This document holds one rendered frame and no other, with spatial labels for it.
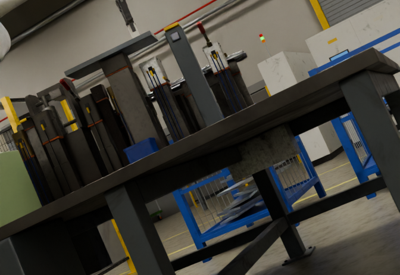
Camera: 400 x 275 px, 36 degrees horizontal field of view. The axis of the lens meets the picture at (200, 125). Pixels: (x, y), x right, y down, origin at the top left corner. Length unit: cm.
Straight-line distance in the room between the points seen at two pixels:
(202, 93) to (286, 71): 816
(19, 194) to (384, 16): 864
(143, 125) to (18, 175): 49
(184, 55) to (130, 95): 26
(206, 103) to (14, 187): 75
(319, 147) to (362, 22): 216
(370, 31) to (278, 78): 169
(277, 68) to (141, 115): 822
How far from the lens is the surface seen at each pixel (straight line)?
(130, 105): 233
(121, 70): 236
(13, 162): 226
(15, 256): 203
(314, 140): 1038
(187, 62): 231
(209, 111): 228
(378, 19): 1030
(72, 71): 238
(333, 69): 158
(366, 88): 161
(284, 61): 1042
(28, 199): 224
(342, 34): 1033
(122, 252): 636
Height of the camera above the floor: 57
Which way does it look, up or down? 5 degrees up
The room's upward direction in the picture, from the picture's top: 24 degrees counter-clockwise
